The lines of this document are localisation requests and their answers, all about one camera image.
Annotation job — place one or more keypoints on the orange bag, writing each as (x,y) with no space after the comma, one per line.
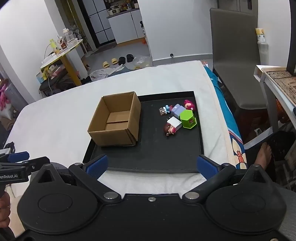
(144,41)

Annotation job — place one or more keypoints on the brown label jar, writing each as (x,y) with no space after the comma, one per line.
(62,42)

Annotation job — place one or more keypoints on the grey metal side table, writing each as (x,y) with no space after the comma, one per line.
(269,104)

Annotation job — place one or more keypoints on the white charger plug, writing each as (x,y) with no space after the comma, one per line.
(174,122)

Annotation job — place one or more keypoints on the person's left hand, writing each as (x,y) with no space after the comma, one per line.
(4,206)

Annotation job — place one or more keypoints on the yellow slipper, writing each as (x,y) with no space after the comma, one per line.
(115,61)
(106,64)

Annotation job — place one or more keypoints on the pink plush toy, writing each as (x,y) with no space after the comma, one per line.
(3,95)

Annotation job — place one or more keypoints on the white spray bottle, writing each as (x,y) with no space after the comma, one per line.
(142,29)

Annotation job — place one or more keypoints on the person's right trouser leg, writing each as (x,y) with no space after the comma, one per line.
(288,208)

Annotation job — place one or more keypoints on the white bottle with yellow cap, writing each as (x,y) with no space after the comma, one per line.
(260,36)

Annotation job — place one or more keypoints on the yellow-green bottle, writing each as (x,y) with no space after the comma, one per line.
(54,45)

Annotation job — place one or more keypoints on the brown wicker basket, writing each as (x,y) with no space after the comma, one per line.
(281,111)

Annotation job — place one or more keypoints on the printed board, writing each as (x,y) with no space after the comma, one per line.
(283,81)

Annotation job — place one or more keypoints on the large clear water bottle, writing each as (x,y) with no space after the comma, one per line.
(69,37)

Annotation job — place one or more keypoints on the light blue packet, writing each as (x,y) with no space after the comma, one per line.
(39,77)

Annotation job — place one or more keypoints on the brown cardboard box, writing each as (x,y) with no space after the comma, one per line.
(108,138)

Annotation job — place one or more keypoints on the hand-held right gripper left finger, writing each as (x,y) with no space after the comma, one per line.
(98,165)

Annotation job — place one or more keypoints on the grey chair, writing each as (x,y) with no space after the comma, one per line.
(233,46)

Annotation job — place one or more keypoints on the white rice cooker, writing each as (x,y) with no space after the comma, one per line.
(113,10)

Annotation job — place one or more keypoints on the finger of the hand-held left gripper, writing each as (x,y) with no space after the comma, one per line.
(19,156)
(37,162)

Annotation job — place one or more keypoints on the black monitor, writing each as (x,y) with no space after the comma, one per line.
(291,46)

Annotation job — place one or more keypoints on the lavender cube toy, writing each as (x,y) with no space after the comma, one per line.
(178,110)

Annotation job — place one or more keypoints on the black tray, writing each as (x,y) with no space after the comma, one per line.
(157,148)

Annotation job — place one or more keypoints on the brown-haired doll figurine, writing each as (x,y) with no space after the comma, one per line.
(168,129)

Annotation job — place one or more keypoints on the grey door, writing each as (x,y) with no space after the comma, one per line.
(238,4)

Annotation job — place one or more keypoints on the black-framed glass door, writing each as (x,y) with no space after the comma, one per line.
(101,27)

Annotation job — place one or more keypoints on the pink dinosaur suit figurine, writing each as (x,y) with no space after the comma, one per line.
(189,105)

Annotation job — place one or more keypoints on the white cabinet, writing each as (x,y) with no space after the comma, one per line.
(122,25)

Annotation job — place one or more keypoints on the clear plastic bag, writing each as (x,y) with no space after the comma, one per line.
(141,61)

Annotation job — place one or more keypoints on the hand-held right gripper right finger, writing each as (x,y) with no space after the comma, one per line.
(205,166)

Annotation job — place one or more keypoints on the green hexagonal box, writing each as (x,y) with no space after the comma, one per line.
(187,119)

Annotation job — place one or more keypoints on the blue and red figurine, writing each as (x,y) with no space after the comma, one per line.
(165,109)

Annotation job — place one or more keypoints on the person's foot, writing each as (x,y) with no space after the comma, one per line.
(264,155)

